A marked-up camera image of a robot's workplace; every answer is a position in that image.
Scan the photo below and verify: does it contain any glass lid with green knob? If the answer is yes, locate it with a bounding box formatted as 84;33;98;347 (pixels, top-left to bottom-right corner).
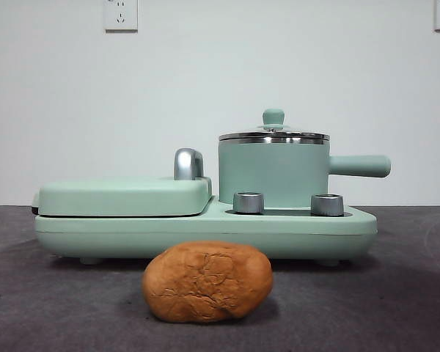
219;108;331;144

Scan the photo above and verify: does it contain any brown potato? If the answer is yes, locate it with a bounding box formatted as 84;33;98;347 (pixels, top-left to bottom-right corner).
142;241;274;323

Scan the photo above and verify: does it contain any silver control knob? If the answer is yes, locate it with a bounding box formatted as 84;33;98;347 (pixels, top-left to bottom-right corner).
310;193;345;217
232;191;265;214

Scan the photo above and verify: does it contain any green breakfast maker base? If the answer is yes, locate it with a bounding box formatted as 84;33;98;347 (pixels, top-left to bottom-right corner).
34;196;378;265

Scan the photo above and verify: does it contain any green griddle cover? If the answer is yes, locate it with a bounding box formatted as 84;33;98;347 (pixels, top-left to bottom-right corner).
31;175;213;217

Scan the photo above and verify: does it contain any silver griddle cover handle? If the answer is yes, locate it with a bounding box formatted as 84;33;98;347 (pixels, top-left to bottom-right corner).
174;147;205;181

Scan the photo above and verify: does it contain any green pot with handle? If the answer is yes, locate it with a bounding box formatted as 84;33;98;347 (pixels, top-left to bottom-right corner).
218;133;392;206

